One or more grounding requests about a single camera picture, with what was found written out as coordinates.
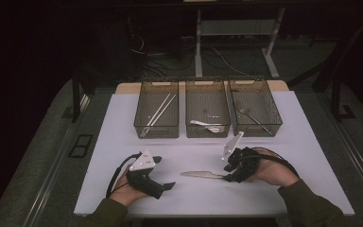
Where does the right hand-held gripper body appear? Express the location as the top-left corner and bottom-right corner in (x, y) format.
(221, 131), (261, 183)

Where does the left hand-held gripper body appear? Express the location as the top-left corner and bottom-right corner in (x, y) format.
(125, 148), (166, 201)

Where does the metal knife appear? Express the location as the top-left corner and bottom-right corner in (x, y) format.
(180, 170), (226, 180)

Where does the smoky clear plastic bin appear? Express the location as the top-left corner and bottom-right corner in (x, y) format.
(227, 76), (284, 138)
(184, 78), (232, 139)
(133, 79), (181, 139)

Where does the white ceramic spoon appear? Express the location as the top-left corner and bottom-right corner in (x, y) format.
(189, 118), (223, 134)

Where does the metal fork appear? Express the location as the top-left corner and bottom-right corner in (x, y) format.
(236, 106), (272, 135)

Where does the person's left hand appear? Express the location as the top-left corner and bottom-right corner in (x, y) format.
(108, 166), (149, 207)

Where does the person's right hand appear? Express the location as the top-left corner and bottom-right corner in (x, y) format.
(245, 149), (301, 188)

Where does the white table board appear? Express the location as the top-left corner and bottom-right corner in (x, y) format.
(73, 90), (356, 218)

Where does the black metal stand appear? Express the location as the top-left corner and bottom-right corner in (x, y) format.
(71, 67), (91, 124)
(330, 41), (357, 123)

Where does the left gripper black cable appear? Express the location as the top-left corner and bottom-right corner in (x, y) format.
(105, 152), (141, 199)

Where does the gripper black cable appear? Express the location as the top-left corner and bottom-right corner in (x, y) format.
(249, 146), (301, 178)
(105, 152), (141, 199)

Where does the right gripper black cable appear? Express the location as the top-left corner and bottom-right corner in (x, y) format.
(249, 146), (301, 178)

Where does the white floor cable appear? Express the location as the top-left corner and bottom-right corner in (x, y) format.
(212, 46), (253, 78)

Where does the tangle of floor cables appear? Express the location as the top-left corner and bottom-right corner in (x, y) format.
(127, 31), (197, 79)

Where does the white metal desk frame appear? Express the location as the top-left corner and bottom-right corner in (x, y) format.
(194, 8), (286, 79)

